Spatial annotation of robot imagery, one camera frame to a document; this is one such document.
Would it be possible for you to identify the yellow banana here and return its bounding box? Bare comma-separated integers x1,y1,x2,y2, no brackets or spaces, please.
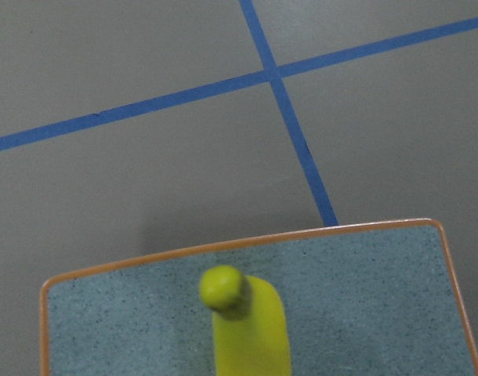
199,265,292,375

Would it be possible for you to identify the grey square plate orange rim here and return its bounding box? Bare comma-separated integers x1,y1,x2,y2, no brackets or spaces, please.
40,219,478,375

